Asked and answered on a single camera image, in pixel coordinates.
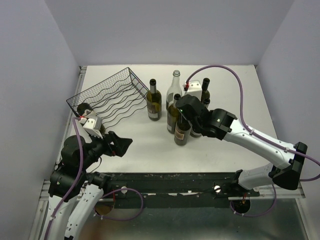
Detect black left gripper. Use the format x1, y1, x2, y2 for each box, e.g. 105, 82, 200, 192
79, 128, 133, 171

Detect green bottle white label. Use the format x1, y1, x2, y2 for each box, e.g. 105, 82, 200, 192
76, 102, 106, 134

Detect green bottle brown label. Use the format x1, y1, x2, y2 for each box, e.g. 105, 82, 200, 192
174, 118, 191, 146

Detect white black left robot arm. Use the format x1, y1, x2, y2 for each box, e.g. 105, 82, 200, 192
40, 131, 133, 240

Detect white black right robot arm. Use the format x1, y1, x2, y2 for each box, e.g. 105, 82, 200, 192
176, 94, 308, 196

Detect tall clear glass bottle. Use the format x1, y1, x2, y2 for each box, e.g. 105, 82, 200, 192
165, 70, 182, 110

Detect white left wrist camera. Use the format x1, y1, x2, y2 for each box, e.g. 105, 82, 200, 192
79, 116, 103, 139

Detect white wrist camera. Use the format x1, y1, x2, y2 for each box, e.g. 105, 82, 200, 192
183, 80, 202, 100
79, 116, 103, 139

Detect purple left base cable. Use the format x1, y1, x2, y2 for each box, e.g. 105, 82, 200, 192
93, 187, 144, 221

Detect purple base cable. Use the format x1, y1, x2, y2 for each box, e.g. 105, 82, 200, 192
93, 187, 144, 221
229, 184, 277, 217

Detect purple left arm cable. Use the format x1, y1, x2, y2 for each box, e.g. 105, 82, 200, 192
42, 116, 87, 240

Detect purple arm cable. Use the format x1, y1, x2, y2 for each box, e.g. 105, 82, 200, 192
42, 116, 87, 240
186, 64, 320, 182

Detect black wire wine rack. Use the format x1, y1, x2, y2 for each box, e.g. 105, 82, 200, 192
66, 67, 149, 130

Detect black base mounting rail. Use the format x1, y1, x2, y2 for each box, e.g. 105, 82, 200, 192
104, 172, 260, 209

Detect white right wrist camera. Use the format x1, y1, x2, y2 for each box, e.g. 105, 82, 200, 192
183, 80, 202, 100

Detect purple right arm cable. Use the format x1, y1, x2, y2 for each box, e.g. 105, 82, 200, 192
186, 64, 320, 182

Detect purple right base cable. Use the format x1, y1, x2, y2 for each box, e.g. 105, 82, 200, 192
229, 184, 277, 217

